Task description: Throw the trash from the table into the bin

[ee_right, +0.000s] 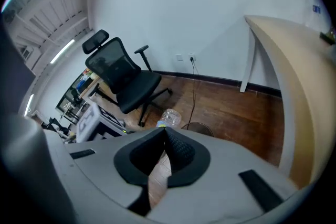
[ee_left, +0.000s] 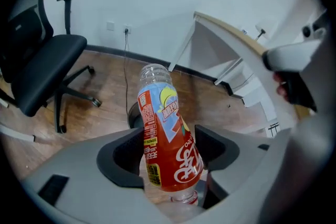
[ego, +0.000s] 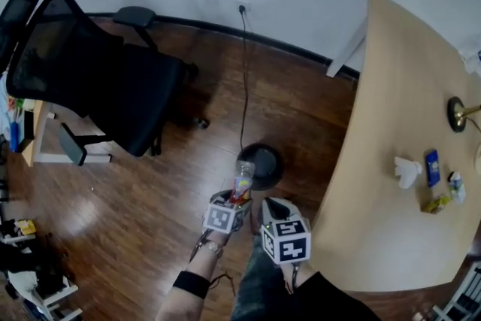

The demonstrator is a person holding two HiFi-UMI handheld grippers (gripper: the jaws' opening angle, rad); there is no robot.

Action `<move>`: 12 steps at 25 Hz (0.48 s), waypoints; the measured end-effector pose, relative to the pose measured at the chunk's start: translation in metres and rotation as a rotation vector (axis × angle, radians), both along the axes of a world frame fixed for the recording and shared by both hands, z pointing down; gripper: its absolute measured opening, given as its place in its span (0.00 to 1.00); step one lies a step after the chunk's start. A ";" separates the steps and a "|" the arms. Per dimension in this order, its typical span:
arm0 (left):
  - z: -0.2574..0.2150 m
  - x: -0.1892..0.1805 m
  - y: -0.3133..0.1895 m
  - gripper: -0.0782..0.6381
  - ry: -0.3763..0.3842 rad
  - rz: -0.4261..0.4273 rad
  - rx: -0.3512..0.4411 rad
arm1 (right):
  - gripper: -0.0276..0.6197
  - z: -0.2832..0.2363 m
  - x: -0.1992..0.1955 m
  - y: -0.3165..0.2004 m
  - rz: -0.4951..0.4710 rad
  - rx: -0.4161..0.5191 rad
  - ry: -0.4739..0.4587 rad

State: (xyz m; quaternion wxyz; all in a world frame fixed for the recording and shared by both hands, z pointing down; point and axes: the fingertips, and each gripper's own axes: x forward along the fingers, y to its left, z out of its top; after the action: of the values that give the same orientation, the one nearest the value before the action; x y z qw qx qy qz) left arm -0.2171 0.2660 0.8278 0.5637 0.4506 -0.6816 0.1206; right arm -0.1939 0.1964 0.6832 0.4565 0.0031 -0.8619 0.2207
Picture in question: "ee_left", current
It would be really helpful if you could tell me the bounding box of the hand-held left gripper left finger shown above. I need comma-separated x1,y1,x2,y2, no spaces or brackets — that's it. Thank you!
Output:
22,127,171,224

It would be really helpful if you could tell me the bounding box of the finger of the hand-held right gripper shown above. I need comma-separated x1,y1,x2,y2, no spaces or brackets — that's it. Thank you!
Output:
262,39,322,72

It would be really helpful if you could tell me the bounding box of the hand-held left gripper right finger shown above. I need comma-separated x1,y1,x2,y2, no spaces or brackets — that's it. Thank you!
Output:
194,124,292,210

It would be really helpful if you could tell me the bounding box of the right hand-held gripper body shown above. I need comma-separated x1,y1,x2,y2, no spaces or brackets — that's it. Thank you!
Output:
285,12,330,113

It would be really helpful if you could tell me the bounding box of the red label plastic bottle trash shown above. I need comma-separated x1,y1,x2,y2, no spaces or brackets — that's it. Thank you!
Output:
138,63,205,205

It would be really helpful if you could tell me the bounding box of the black round trash bin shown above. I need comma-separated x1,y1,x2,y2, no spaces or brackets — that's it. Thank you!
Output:
127,101,145,130

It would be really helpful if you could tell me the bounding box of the person's right hand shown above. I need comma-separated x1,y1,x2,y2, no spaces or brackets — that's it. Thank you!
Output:
272,72,290,102

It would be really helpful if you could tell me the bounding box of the black office chair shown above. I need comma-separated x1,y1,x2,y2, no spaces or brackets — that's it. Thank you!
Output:
0,0,103,134

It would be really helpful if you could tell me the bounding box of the black floor power cable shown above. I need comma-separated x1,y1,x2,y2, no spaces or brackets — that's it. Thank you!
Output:
122,30,132,120

